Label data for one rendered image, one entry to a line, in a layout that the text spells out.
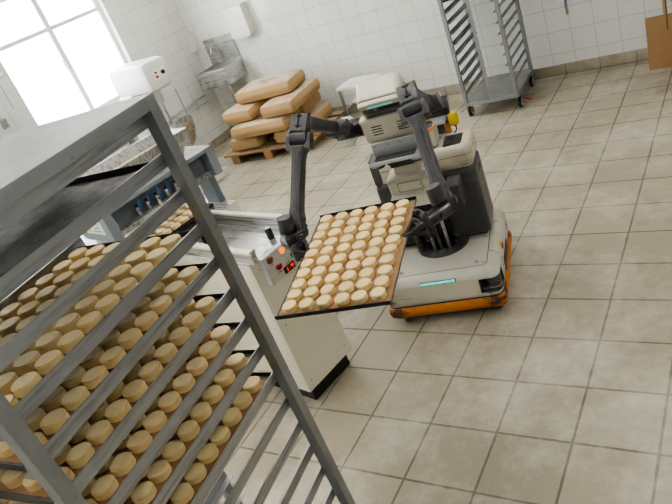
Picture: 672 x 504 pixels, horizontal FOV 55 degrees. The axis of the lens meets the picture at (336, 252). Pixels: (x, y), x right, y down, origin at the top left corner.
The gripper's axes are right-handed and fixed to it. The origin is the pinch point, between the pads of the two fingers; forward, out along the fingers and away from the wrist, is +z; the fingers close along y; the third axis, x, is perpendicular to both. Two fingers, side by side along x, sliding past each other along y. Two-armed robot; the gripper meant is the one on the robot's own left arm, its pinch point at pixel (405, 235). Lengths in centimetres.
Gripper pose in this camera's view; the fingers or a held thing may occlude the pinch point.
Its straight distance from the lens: 224.0
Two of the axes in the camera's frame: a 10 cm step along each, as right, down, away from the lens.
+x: -4.8, -2.8, 8.3
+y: 3.6, 8.0, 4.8
